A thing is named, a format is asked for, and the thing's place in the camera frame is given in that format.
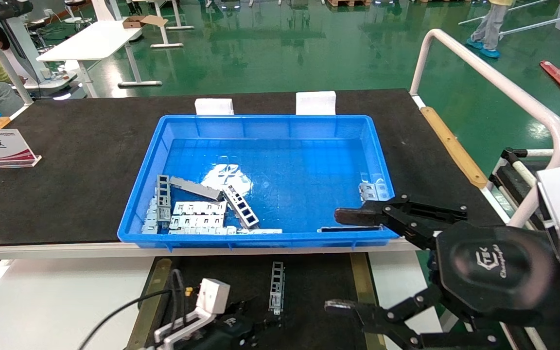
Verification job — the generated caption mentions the glossy black left gripper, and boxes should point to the glossy black left gripper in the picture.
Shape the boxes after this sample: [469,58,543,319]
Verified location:
[190,297,283,350]

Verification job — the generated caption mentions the glossy black right gripper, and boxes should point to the glossy black right gripper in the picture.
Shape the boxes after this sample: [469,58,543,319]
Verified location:
[325,194,558,350]

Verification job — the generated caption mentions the grey ladder-shaped metal part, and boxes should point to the grey ladder-shaped metal part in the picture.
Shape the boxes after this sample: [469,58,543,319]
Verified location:
[269,262,285,315]

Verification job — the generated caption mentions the grey ladder-shaped part square windows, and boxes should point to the grey ladder-shaped part square windows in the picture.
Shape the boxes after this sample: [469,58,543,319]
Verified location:
[223,185,260,229]

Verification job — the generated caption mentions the narrow grey ladder part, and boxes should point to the narrow grey ladder part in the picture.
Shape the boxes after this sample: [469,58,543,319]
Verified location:
[157,174,172,223]

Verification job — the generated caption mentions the dark thin metal strip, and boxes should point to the dark thin metal strip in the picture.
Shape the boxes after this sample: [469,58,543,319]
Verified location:
[318,225,384,233]

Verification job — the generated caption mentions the long thin grey strip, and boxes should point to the long thin grey strip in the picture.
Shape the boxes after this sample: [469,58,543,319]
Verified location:
[168,226,283,235]

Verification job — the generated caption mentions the stack of grey metal brackets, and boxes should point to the stack of grey metal brackets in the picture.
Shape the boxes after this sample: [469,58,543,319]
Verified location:
[359,182,391,202]

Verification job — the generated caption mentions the grey slotted metal plate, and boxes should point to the grey slotted metal plate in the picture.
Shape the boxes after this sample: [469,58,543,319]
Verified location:
[173,201,228,216]
[169,215,225,229]

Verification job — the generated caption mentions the long wooden edge strip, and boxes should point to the long wooden edge strip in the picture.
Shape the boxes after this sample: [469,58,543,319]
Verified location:
[420,106,489,189]

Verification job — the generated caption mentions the stack of small grey clips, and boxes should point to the stack of small grey clips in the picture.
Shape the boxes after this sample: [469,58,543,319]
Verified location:
[141,197,160,235]

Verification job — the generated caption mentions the flat grey metal bar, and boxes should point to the flat grey metal bar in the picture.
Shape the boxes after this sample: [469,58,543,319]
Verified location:
[170,176,224,201]

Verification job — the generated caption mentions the blue plastic bin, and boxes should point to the blue plastic bin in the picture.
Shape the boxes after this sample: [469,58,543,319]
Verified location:
[117,114,402,248]

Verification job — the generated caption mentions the white cart railing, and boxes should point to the white cart railing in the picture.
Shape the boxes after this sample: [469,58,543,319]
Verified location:
[409,28,560,229]

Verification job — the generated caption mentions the red floor object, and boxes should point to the red floor object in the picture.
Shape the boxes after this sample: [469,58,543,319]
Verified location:
[540,61,560,91]

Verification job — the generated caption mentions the walking person in grey trousers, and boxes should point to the walking person in grey trousers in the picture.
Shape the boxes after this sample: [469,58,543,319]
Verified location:
[466,0,516,59]

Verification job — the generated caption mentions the white metal bar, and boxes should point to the white metal bar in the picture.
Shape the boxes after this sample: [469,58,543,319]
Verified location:
[459,0,560,26]
[474,10,560,42]

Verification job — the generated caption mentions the white desk with metal legs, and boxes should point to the white desk with metal legs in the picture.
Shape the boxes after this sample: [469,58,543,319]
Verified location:
[36,19,164,99]
[146,0,195,49]

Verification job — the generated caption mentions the cardboard box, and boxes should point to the cardboard box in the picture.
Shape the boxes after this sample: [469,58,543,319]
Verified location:
[122,15,169,29]

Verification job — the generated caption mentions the grey cart railing near sign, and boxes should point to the grey cart railing near sign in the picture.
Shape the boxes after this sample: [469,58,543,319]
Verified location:
[0,39,34,105]

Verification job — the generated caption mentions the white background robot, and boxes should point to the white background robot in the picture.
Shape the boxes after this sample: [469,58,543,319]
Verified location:
[0,0,79,95]

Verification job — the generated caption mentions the black round stool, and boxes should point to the black round stool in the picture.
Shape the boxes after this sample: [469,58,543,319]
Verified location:
[64,0,84,24]

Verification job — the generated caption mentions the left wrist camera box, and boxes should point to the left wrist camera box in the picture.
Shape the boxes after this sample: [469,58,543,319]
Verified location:
[154,278,231,350]

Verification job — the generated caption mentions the black trolley frame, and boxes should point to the black trolley frame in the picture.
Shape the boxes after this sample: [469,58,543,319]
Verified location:
[489,147,560,219]

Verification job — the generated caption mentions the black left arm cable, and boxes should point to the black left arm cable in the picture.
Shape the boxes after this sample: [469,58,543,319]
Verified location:
[78,269,193,350]

